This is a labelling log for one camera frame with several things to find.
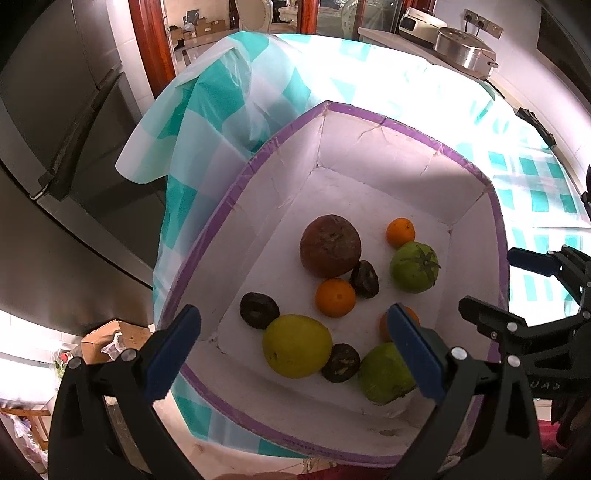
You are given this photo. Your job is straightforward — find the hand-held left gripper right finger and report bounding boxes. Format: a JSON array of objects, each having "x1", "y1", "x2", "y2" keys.
[{"x1": 387, "y1": 302, "x2": 543, "y2": 480}]

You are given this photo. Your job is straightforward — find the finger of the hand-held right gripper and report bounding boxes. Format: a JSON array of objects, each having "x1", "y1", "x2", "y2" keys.
[
  {"x1": 507, "y1": 244, "x2": 591, "y2": 302},
  {"x1": 458, "y1": 296, "x2": 591, "y2": 352}
]

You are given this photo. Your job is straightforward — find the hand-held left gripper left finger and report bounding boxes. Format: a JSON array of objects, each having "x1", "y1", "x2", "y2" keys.
[{"x1": 48, "y1": 304, "x2": 202, "y2": 480}]

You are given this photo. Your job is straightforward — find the green tomato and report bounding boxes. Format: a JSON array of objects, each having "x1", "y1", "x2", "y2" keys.
[
  {"x1": 357, "y1": 342, "x2": 419, "y2": 406},
  {"x1": 390, "y1": 241, "x2": 441, "y2": 292}
]

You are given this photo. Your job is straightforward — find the orange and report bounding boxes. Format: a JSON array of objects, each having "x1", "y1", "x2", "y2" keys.
[
  {"x1": 379, "y1": 307, "x2": 421, "y2": 343},
  {"x1": 315, "y1": 278, "x2": 357, "y2": 318},
  {"x1": 386, "y1": 218, "x2": 416, "y2": 248}
]

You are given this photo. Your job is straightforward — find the small dark wrinkled fruit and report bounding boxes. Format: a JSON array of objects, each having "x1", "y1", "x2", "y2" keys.
[
  {"x1": 322, "y1": 343, "x2": 361, "y2": 384},
  {"x1": 239, "y1": 292, "x2": 280, "y2": 330},
  {"x1": 349, "y1": 260, "x2": 380, "y2": 299}
]

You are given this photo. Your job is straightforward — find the yellow round fruit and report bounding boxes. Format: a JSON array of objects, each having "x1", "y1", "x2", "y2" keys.
[{"x1": 262, "y1": 314, "x2": 334, "y2": 379}]

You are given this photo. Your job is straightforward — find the large brown round fruit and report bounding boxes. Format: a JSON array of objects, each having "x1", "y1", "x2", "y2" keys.
[{"x1": 299, "y1": 215, "x2": 362, "y2": 280}]

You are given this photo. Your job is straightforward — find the purple and white box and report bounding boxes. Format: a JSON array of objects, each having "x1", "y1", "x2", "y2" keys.
[{"x1": 154, "y1": 99, "x2": 511, "y2": 464}]

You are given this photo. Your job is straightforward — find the person's right hand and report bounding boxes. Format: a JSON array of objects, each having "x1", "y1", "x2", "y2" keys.
[{"x1": 549, "y1": 392, "x2": 591, "y2": 446}]

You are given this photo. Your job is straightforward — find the open cardboard box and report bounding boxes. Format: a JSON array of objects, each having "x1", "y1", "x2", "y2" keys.
[{"x1": 81, "y1": 320, "x2": 155, "y2": 370}]

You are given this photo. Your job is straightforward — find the small black device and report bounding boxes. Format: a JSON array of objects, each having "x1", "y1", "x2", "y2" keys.
[{"x1": 517, "y1": 107, "x2": 558, "y2": 149}]

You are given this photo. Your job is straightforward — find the wooden stool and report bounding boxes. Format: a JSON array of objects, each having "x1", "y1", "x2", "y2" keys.
[{"x1": 0, "y1": 404, "x2": 52, "y2": 452}]

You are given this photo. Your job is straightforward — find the silver cooking pot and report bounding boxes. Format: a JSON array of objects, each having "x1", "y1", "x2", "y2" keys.
[{"x1": 433, "y1": 26, "x2": 499, "y2": 81}]

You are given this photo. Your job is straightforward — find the dark steel refrigerator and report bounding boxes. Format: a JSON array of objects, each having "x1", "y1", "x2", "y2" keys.
[{"x1": 0, "y1": 0, "x2": 176, "y2": 342}]

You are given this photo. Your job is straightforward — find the teal checked tablecloth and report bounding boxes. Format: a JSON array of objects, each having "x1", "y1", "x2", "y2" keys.
[{"x1": 115, "y1": 31, "x2": 585, "y2": 462}]

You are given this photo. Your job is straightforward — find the white countertop appliance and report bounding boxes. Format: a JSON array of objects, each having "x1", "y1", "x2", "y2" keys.
[{"x1": 398, "y1": 7, "x2": 448, "y2": 47}]

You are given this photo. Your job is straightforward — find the cardboard boxes on hallway floor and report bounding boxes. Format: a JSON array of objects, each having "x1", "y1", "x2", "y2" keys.
[{"x1": 168, "y1": 9, "x2": 232, "y2": 49}]

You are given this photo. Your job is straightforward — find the wooden framed glass door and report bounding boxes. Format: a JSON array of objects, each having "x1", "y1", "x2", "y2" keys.
[{"x1": 295, "y1": 0, "x2": 402, "y2": 34}]

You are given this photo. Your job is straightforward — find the white ornate chair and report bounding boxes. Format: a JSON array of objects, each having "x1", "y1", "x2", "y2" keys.
[{"x1": 233, "y1": 0, "x2": 301, "y2": 33}]

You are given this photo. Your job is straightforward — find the wall socket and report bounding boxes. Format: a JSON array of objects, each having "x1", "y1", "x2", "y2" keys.
[{"x1": 462, "y1": 9, "x2": 505, "y2": 38}]

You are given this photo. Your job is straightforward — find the brown wooden door frame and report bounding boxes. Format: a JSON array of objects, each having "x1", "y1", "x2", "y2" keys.
[{"x1": 128, "y1": 0, "x2": 177, "y2": 90}]

